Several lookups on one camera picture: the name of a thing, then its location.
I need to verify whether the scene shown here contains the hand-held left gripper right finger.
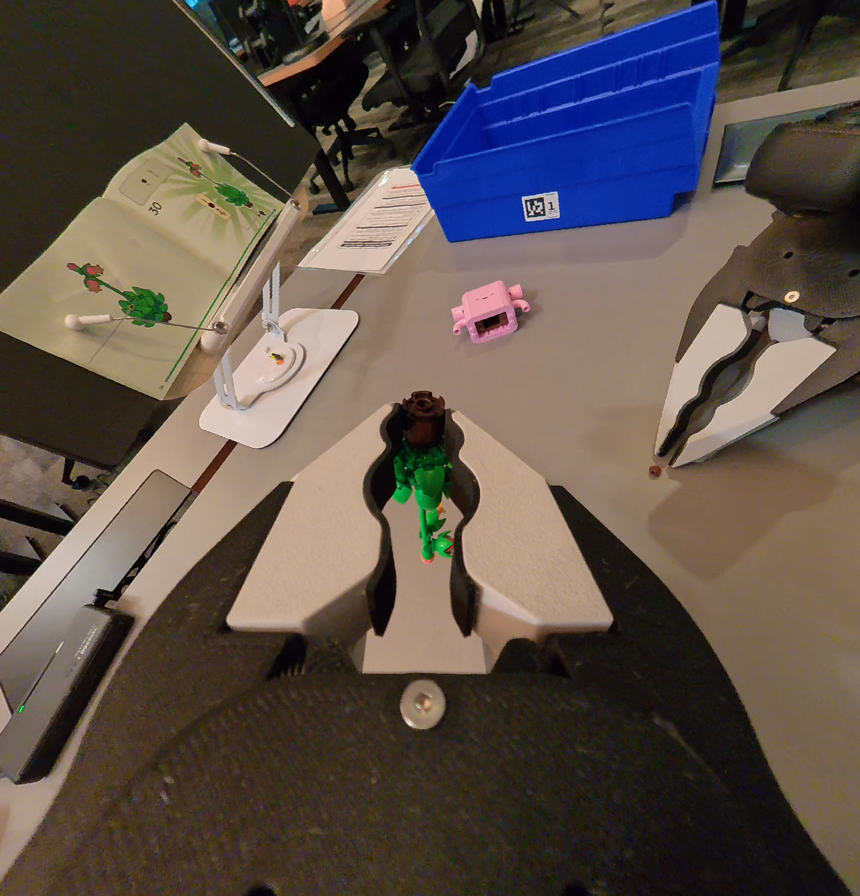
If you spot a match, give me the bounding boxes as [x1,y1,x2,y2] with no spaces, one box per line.
[444,409,615,672]

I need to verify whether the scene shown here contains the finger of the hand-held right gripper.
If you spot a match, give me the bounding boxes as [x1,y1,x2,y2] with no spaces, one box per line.
[668,308,840,469]
[654,301,754,459]

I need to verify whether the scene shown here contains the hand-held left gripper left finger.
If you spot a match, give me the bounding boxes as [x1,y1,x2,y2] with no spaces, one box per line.
[226,401,411,673]

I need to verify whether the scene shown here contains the green leafy plant piece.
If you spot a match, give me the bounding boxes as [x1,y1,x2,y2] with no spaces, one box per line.
[390,390,453,508]

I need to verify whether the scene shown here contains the pink brick figure pot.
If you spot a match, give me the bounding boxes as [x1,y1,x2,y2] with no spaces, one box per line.
[451,280,531,346]

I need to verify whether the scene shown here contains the grey framed desk panel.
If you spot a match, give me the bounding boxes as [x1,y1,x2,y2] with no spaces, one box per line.
[713,119,779,186]

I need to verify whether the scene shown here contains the white book stand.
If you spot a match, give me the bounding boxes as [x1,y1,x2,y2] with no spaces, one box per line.
[160,139,361,450]

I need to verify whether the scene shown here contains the blue storage bin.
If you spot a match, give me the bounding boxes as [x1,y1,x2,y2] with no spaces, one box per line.
[411,0,721,245]

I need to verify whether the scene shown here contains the flat black box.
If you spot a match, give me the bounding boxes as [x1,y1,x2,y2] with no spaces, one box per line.
[0,605,135,785]

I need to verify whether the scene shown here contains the open instruction booklet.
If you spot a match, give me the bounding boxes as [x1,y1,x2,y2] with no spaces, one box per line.
[0,122,296,402]

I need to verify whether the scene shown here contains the laminated instruction sheet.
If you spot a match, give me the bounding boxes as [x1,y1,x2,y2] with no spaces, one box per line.
[297,167,434,275]

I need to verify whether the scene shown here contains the black office chair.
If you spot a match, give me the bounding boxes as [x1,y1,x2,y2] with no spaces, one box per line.
[290,0,488,176]

